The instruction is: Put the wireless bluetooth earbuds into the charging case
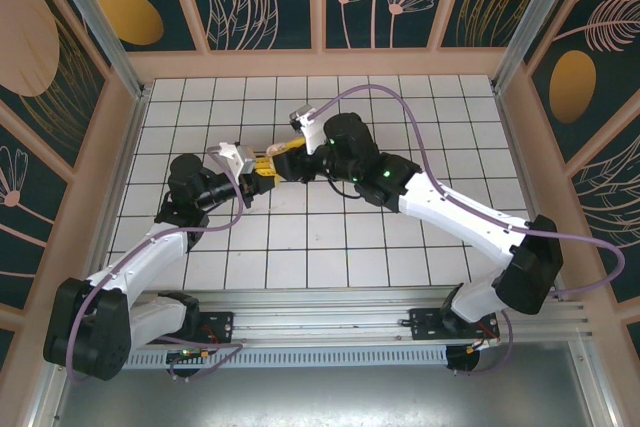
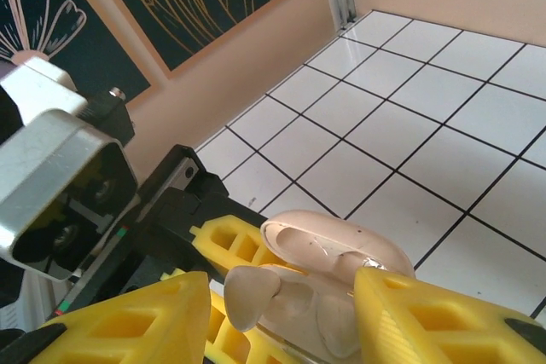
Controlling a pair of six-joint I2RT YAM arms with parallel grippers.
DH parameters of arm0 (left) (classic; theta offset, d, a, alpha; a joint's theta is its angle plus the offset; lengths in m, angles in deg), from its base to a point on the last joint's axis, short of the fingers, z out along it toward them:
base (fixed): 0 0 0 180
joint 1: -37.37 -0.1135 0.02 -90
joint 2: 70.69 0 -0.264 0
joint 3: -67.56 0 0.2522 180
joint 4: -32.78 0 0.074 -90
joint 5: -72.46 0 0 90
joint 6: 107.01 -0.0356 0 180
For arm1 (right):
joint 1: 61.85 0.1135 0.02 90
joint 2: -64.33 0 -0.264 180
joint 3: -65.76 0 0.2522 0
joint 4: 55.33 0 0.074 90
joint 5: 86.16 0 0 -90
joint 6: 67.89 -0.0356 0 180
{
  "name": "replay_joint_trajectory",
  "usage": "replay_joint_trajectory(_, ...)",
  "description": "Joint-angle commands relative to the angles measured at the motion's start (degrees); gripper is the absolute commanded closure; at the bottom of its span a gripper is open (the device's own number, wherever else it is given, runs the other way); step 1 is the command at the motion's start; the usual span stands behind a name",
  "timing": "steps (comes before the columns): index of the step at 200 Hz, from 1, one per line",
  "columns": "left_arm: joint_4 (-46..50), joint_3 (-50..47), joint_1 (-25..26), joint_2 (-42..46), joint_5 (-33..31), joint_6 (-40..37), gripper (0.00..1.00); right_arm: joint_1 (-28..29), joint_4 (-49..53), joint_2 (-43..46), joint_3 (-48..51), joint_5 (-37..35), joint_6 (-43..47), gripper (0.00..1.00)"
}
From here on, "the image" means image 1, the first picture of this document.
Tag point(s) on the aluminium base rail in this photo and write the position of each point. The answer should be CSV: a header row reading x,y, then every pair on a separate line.
x,y
320,319

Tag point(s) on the aluminium table side rail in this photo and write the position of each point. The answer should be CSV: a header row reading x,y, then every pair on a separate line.
x,y
120,187

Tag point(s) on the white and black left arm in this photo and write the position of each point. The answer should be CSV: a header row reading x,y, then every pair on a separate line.
x,y
150,259

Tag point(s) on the grey metal sheet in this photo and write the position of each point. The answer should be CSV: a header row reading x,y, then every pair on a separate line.
x,y
320,397

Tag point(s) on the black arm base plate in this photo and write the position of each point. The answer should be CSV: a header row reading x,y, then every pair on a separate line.
x,y
425,323
222,327

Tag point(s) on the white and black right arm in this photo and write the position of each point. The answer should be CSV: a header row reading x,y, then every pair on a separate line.
x,y
450,212

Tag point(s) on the aluminium frame post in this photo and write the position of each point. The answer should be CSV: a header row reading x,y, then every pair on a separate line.
x,y
535,22
100,27

